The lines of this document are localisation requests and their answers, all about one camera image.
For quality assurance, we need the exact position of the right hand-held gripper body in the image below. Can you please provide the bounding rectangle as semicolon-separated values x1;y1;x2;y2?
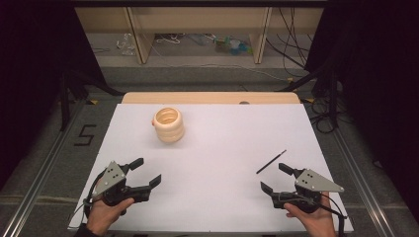
271;168;345;214

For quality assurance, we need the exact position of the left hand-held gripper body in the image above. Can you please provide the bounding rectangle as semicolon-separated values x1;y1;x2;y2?
93;160;152;207

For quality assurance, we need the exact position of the thin black pen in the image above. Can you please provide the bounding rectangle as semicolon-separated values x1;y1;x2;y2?
256;149;288;175

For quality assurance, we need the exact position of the cream ridged pen holder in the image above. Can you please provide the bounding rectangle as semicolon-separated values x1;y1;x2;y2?
151;107;186;144

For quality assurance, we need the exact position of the person's left hand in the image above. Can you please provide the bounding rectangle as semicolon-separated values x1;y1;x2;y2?
86;197;135;235

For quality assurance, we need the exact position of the person's right hand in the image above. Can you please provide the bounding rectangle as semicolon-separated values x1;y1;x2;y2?
284;197;337;237

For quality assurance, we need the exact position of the white table board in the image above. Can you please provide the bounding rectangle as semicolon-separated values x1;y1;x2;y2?
67;103;354;233

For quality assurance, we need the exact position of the black metal stand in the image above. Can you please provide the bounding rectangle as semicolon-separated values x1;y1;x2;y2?
280;58;340;129
58;70;125;132

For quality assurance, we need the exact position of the wooden table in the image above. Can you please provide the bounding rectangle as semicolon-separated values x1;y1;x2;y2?
122;92;301;105

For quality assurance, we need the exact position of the clear plastic bag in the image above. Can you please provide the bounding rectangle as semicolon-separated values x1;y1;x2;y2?
116;33;136;56

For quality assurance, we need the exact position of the black curtain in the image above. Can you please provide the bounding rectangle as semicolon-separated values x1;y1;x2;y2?
0;0;107;191
304;0;419;215

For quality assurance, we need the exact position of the pile of colourful toys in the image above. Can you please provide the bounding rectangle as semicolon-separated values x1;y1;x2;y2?
211;35;254;56

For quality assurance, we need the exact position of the beige wooden shelf unit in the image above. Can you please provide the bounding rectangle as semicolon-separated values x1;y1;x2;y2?
74;6;325;65

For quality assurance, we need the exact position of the left hand-held gripper cable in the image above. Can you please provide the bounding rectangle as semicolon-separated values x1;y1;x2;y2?
67;171;107;222

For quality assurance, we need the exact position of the hand-held gripper cable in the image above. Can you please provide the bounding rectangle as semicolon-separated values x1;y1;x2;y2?
67;171;107;222
319;193;349;237

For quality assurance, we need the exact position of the right hand-held gripper cable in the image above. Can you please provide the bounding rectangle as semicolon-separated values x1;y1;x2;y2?
319;193;349;237

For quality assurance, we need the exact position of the metal floor rail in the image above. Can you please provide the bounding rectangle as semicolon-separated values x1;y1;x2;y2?
309;102;396;237
0;98;88;237

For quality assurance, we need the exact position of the bundle of black cables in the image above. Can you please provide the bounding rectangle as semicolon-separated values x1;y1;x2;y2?
266;7;350;134

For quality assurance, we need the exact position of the white floor cable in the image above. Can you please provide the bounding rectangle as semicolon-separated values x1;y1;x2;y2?
184;63;291;83

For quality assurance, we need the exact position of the white coiled cord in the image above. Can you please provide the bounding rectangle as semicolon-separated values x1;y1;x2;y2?
155;34;182;44

